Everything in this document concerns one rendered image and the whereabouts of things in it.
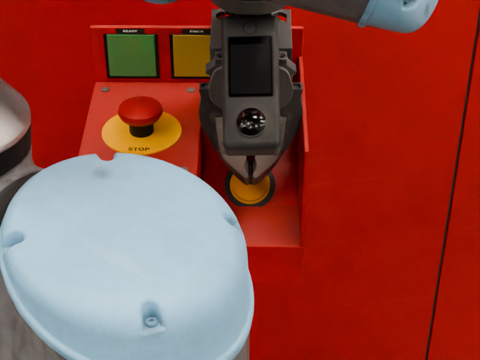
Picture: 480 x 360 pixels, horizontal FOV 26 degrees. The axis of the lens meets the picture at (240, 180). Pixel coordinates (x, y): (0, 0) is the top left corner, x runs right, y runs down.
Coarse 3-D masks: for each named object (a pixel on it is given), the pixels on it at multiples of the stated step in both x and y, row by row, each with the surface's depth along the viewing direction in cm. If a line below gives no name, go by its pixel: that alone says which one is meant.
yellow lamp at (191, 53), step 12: (180, 36) 97; (192, 36) 97; (204, 36) 97; (180, 48) 98; (192, 48) 98; (204, 48) 98; (180, 60) 99; (192, 60) 99; (204, 60) 99; (180, 72) 100; (192, 72) 100; (204, 72) 100
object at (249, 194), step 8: (232, 176) 98; (232, 184) 98; (240, 184) 98; (256, 184) 98; (264, 184) 98; (232, 192) 98; (240, 192) 97; (248, 192) 97; (256, 192) 97; (264, 192) 97; (240, 200) 97; (248, 200) 97; (256, 200) 97
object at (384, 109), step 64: (0, 0) 109; (64, 0) 110; (128, 0) 111; (192, 0) 112; (448, 0) 116; (0, 64) 113; (64, 64) 114; (320, 64) 119; (384, 64) 120; (448, 64) 121; (64, 128) 119; (320, 128) 124; (384, 128) 126; (448, 128) 127; (320, 192) 130; (384, 192) 132; (448, 192) 133; (320, 256) 137; (384, 256) 138; (448, 256) 140; (256, 320) 142; (320, 320) 144; (384, 320) 146; (448, 320) 148
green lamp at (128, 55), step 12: (108, 36) 97; (120, 36) 97; (132, 36) 97; (144, 36) 97; (108, 48) 98; (120, 48) 98; (132, 48) 98; (144, 48) 98; (120, 60) 99; (132, 60) 99; (144, 60) 99; (120, 72) 100; (132, 72) 100; (144, 72) 100
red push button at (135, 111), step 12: (144, 96) 93; (120, 108) 92; (132, 108) 92; (144, 108) 92; (156, 108) 92; (132, 120) 91; (144, 120) 91; (156, 120) 92; (132, 132) 93; (144, 132) 93
